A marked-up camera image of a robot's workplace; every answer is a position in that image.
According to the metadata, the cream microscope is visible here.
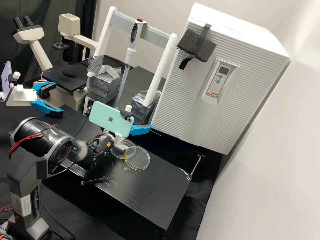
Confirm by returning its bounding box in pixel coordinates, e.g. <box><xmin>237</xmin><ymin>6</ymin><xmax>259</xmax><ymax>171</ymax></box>
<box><xmin>12</xmin><ymin>14</ymin><xmax>100</xmax><ymax>113</ymax></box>

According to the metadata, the right wrist camera phone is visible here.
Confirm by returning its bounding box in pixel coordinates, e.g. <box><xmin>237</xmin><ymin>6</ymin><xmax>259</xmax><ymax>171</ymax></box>
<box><xmin>89</xmin><ymin>100</ymin><xmax>135</xmax><ymax>140</ymax></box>

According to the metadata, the incubator door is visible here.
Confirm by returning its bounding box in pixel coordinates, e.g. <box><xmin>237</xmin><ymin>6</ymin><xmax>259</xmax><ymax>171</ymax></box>
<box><xmin>151</xmin><ymin>16</ymin><xmax>292</xmax><ymax>156</ymax></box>

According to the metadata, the white incubator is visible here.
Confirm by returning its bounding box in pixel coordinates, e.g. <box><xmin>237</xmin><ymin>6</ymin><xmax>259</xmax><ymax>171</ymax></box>
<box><xmin>186</xmin><ymin>2</ymin><xmax>292</xmax><ymax>65</ymax></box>

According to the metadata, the pipette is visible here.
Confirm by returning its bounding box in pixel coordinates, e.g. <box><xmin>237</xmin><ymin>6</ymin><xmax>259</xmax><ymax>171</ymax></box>
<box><xmin>116</xmin><ymin>18</ymin><xmax>148</xmax><ymax>103</ymax></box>

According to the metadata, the wrist camera phone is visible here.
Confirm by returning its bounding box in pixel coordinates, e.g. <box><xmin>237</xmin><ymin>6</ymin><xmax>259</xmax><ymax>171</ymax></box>
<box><xmin>0</xmin><ymin>61</ymin><xmax>22</xmax><ymax>102</ymax></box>
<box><xmin>89</xmin><ymin>100</ymin><xmax>135</xmax><ymax>140</ymax></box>

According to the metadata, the left wrist camera phone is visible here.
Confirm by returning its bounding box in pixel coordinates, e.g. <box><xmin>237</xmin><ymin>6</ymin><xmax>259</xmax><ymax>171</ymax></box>
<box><xmin>0</xmin><ymin>61</ymin><xmax>22</xmax><ymax>102</ymax></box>

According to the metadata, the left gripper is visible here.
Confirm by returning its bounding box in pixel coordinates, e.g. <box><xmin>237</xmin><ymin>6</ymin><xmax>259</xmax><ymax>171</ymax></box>
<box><xmin>5</xmin><ymin>81</ymin><xmax>64</xmax><ymax>118</ymax></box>

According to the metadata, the black platform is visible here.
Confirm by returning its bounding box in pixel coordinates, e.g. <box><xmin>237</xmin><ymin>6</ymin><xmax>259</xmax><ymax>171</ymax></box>
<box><xmin>41</xmin><ymin>109</ymin><xmax>193</xmax><ymax>238</ymax></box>
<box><xmin>149</xmin><ymin>129</ymin><xmax>207</xmax><ymax>181</ymax></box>

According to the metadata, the petri dish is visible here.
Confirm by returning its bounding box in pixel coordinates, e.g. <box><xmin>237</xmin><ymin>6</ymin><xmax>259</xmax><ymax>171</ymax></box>
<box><xmin>111</xmin><ymin>139</ymin><xmax>134</xmax><ymax>158</ymax></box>
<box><xmin>123</xmin><ymin>145</ymin><xmax>151</xmax><ymax>171</ymax></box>

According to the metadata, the white pipette stand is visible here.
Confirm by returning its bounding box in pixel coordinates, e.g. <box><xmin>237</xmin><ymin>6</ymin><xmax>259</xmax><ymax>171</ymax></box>
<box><xmin>86</xmin><ymin>6</ymin><xmax>178</xmax><ymax>108</ymax></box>

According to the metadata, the grey taped block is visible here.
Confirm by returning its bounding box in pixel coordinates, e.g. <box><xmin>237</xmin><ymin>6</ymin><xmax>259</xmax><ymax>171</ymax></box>
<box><xmin>87</xmin><ymin>55</ymin><xmax>121</xmax><ymax>104</ymax></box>
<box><xmin>131</xmin><ymin>90</ymin><xmax>162</xmax><ymax>125</ymax></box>

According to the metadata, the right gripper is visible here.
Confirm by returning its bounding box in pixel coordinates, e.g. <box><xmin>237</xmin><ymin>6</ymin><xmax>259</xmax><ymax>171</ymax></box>
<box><xmin>111</xmin><ymin>124</ymin><xmax>152</xmax><ymax>151</ymax></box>

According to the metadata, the black cable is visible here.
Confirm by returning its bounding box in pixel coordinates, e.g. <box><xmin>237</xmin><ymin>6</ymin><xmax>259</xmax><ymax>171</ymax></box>
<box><xmin>79</xmin><ymin>175</ymin><xmax>111</xmax><ymax>186</ymax></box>
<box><xmin>73</xmin><ymin>113</ymin><xmax>91</xmax><ymax>137</ymax></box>

